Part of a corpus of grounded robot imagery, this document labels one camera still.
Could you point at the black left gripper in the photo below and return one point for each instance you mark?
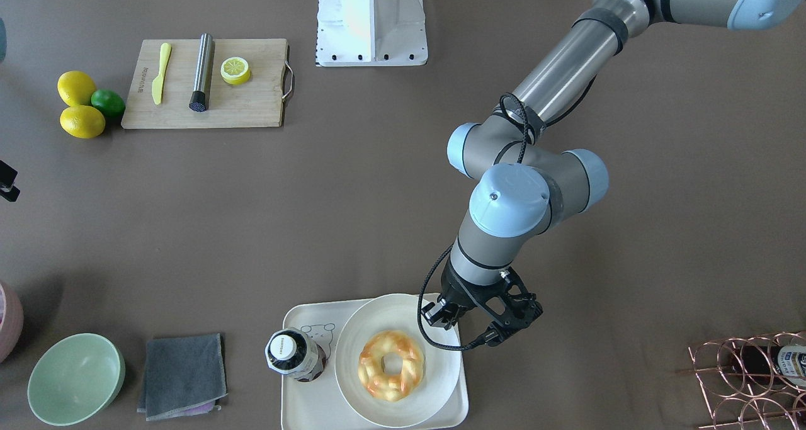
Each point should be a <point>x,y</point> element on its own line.
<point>454,289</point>

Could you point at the green lime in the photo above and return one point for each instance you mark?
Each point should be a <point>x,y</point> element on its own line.
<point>108,102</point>

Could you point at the yellow lemon far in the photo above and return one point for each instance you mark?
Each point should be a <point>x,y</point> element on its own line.
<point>76,88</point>

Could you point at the cream rabbit tray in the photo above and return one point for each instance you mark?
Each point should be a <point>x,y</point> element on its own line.
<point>319,404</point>

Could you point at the grey folded cloth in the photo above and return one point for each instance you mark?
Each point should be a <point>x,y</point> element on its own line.
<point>183,376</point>

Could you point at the standing dark tea bottle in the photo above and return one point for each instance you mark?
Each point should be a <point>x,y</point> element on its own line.
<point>293,353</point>

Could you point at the copper wire bottle rack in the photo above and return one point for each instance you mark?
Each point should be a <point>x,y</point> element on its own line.
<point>741,386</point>

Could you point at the white camera post base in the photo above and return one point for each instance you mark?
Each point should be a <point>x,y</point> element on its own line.
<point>371,33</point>

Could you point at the yellow plastic knife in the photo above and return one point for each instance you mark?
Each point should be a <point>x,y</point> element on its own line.
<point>165,51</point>

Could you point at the steel black-tipped rod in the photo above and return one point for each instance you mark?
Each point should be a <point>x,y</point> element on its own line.
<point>200,96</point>

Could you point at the racked tea bottle upper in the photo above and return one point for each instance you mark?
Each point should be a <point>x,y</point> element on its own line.
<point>781,364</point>

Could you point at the half lemon slice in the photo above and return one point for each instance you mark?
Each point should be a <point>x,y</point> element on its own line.
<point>235,71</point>

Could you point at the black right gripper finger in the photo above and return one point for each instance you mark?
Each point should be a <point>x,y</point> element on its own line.
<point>8,176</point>

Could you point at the glazed twisted donut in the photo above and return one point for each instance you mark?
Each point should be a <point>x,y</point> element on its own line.
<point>391,366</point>

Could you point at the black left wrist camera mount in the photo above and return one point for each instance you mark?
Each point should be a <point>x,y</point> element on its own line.
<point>508,303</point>

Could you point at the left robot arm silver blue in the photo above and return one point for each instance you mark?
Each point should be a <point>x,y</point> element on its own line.
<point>701,234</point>

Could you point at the mint green bowl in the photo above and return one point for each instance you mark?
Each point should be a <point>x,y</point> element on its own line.
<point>75,379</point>

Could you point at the yellow lemon near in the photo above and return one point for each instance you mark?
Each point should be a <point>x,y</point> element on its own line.
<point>84,122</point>

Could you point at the wooden cutting board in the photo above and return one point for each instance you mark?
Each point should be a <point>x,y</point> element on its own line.
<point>258,103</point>

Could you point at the yellow lemon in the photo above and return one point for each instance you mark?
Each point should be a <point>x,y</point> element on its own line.
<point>84,122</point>
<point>76,88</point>

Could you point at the white round plate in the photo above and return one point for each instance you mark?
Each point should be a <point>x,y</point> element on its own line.
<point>397,311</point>

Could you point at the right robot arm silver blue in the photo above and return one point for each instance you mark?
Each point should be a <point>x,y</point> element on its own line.
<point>4,44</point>

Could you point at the pink ice bowl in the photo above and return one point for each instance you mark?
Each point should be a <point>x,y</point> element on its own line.
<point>12,320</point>

